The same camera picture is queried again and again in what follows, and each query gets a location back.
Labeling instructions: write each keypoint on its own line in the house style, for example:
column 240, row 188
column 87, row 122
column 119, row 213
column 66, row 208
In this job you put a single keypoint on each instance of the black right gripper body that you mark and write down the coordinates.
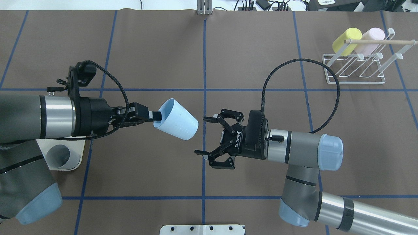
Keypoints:
column 235, row 138

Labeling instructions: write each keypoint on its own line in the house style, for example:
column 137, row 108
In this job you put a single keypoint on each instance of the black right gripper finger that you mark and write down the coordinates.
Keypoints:
column 212, row 156
column 221, row 119

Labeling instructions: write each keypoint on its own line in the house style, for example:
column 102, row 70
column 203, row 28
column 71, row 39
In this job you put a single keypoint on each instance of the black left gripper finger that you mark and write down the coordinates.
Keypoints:
column 154, row 116

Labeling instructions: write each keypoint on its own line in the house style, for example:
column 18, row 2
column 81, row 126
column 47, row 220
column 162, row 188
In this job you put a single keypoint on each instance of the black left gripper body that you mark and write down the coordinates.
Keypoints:
column 94, row 117

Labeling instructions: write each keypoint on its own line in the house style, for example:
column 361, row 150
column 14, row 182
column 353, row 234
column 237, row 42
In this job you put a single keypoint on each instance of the light blue cup front row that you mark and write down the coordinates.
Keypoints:
column 176, row 120

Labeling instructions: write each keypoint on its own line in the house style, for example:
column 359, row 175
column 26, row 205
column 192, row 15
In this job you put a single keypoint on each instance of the grey plastic cup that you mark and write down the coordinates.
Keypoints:
column 62, row 158

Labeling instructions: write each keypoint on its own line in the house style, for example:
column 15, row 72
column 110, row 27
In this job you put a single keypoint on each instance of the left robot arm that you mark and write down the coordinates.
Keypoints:
column 28, row 189

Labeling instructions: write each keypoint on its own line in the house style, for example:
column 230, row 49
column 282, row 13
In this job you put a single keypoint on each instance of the white cup tray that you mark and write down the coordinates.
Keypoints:
column 46, row 144

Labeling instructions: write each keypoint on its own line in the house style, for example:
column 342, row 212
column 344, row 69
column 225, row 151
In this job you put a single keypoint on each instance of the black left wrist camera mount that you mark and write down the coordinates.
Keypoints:
column 79, row 75

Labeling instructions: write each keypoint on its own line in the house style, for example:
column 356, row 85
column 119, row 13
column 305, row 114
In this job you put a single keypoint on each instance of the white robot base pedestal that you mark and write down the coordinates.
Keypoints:
column 217, row 229

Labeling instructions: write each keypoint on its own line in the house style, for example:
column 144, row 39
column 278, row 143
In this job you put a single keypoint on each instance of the aluminium frame post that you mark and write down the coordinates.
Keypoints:
column 204, row 7

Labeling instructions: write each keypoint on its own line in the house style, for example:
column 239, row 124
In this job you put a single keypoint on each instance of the white wire dish rack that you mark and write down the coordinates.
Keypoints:
column 361, row 58

